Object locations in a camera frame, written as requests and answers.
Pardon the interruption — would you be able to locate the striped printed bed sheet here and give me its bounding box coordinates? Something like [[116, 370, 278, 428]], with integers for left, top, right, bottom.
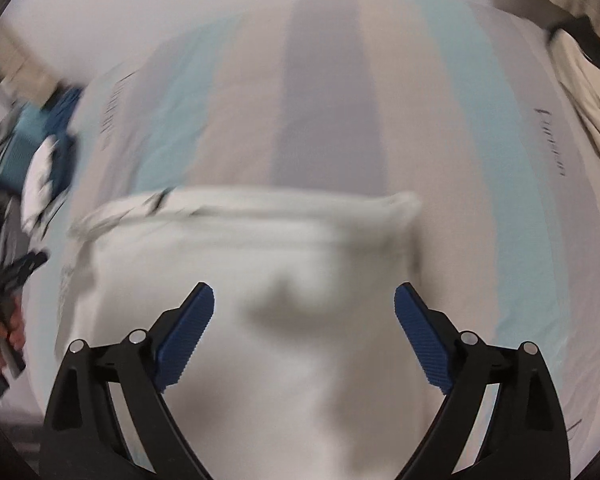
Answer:
[[10, 0, 600, 480]]

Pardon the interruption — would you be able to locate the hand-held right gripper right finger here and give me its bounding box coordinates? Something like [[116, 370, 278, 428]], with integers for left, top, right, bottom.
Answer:
[[394, 282, 573, 480]]

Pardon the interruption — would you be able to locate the dark blue garment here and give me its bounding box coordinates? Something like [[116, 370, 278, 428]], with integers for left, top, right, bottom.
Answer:
[[44, 86, 84, 133]]

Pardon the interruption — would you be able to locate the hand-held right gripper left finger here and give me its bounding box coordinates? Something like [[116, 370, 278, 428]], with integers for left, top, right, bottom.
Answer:
[[40, 282, 216, 480]]

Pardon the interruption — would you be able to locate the white and blue garment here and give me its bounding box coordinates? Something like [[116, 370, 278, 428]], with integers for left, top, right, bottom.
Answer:
[[20, 134, 79, 243]]

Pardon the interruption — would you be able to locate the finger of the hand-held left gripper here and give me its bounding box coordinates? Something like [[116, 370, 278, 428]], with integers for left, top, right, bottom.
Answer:
[[0, 251, 49, 293]]

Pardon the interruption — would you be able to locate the teal suitcase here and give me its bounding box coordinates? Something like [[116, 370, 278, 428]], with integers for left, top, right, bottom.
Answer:
[[0, 100, 57, 192]]

